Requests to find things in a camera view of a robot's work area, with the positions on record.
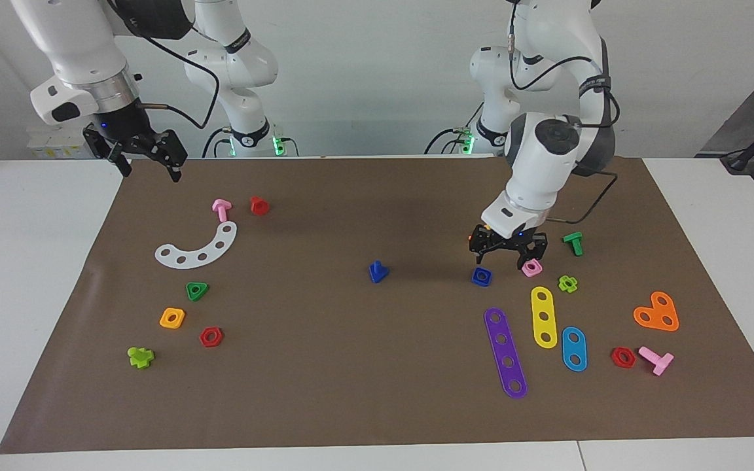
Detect black base cable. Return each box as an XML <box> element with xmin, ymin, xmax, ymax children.
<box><xmin>202</xmin><ymin>126</ymin><xmax>232</xmax><ymax>159</ymax></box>
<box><xmin>423</xmin><ymin>126</ymin><xmax>476</xmax><ymax>156</ymax></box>

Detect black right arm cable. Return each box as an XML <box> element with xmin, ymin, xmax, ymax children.
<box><xmin>107</xmin><ymin>0</ymin><xmax>221</xmax><ymax>130</ymax></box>

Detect brown paper table mat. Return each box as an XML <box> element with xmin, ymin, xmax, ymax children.
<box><xmin>0</xmin><ymin>156</ymin><xmax>754</xmax><ymax>454</ymax></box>

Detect white curved five-hole plate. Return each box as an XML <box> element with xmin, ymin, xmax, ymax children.
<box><xmin>154</xmin><ymin>221</ymin><xmax>238</xmax><ymax>270</ymax></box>

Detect white box stack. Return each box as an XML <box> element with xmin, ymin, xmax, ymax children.
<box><xmin>26</xmin><ymin>126</ymin><xmax>99</xmax><ymax>160</ymax></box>

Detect blue two-hole plate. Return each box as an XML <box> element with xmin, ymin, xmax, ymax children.
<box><xmin>561</xmin><ymin>326</ymin><xmax>588</xmax><ymax>373</ymax></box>

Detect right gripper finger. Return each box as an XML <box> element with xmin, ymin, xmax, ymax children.
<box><xmin>107</xmin><ymin>143</ymin><xmax>134</xmax><ymax>179</ymax></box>
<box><xmin>157</xmin><ymin>130</ymin><xmax>189</xmax><ymax>184</ymax></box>

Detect orange heart-shaped plate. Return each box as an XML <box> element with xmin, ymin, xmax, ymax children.
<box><xmin>633</xmin><ymin>291</ymin><xmax>680</xmax><ymax>332</ymax></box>

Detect black right base cable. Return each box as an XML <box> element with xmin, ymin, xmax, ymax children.
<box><xmin>202</xmin><ymin>126</ymin><xmax>232</xmax><ymax>159</ymax></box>

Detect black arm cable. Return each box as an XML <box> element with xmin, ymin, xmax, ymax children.
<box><xmin>107</xmin><ymin>0</ymin><xmax>221</xmax><ymax>130</ymax></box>
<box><xmin>507</xmin><ymin>0</ymin><xmax>620</xmax><ymax>224</ymax></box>

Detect black left base cable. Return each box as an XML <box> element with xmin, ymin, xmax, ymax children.
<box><xmin>423</xmin><ymin>126</ymin><xmax>476</xmax><ymax>156</ymax></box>

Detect purple four-hole plate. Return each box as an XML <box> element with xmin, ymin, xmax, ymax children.
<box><xmin>484</xmin><ymin>307</ymin><xmax>528</xmax><ymax>400</ymax></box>

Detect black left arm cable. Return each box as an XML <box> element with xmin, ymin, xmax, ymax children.
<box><xmin>507</xmin><ymin>0</ymin><xmax>620</xmax><ymax>224</ymax></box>

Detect yellow three-hole plate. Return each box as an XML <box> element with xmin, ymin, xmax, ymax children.
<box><xmin>531</xmin><ymin>286</ymin><xmax>558</xmax><ymax>349</ymax></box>

